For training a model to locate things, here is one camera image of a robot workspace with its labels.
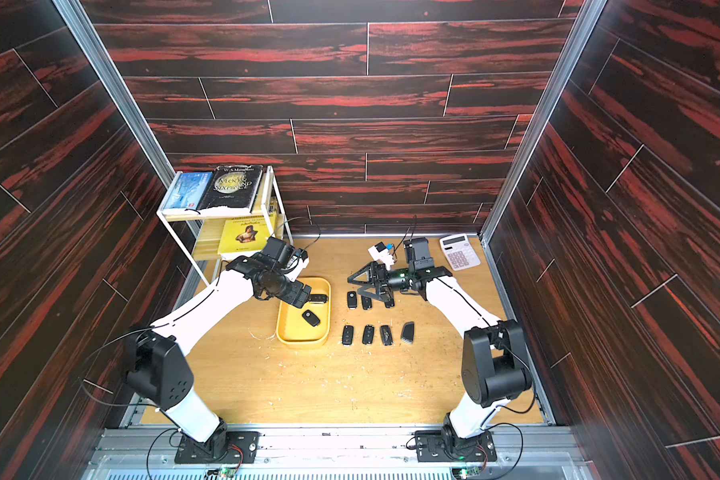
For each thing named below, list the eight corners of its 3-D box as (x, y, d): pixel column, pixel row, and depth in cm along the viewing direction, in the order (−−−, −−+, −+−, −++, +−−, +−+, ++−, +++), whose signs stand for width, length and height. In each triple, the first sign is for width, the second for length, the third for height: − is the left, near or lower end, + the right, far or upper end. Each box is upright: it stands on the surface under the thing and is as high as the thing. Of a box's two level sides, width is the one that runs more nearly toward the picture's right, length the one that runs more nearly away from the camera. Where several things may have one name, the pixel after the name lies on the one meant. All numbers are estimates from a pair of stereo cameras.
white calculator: (453, 270, 110) (455, 265, 108) (439, 242, 120) (440, 237, 118) (479, 266, 112) (482, 261, 109) (463, 238, 121) (465, 233, 119)
